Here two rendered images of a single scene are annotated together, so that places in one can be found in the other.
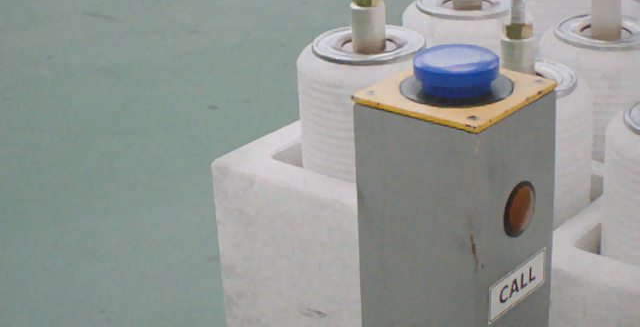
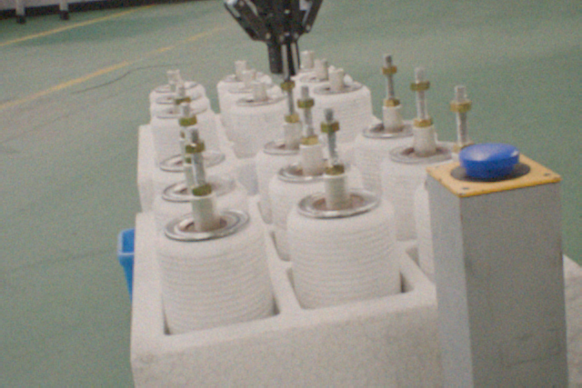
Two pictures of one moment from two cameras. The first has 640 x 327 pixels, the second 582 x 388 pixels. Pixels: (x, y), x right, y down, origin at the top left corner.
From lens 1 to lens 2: 0.54 m
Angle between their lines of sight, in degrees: 47
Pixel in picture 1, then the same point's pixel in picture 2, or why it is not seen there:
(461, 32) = (225, 203)
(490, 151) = (556, 194)
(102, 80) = not seen: outside the picture
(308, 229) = (242, 367)
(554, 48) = (302, 188)
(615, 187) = not seen: hidden behind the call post
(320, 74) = (208, 251)
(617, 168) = not seen: hidden behind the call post
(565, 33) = (298, 178)
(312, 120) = (204, 290)
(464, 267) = (556, 276)
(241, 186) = (168, 363)
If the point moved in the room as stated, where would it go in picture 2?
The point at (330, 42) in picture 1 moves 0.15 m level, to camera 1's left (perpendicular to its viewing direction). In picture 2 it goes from (183, 232) to (34, 302)
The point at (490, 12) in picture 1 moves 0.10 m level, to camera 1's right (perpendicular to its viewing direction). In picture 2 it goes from (229, 186) to (292, 159)
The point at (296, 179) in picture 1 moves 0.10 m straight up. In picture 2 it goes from (215, 335) to (197, 220)
